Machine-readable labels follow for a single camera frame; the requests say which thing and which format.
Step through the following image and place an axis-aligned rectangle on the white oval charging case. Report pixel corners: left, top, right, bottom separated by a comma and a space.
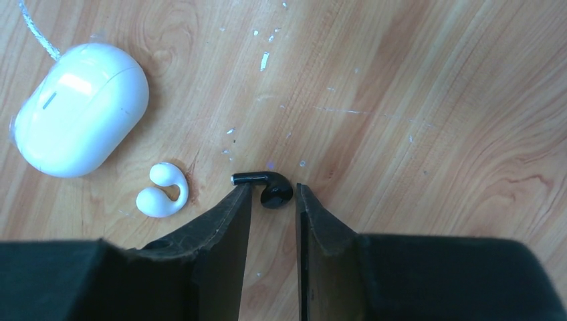
11, 43, 149, 178

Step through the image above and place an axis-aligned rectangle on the black earbud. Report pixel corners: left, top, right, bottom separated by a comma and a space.
231, 171, 294, 209

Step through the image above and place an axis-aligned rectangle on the white ear-hook earbud near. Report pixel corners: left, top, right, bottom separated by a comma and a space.
136, 162, 190, 218

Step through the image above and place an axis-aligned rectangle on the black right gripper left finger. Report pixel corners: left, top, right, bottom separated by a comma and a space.
1, 184, 252, 320

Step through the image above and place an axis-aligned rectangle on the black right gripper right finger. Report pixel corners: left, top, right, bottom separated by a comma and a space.
296, 184, 566, 320

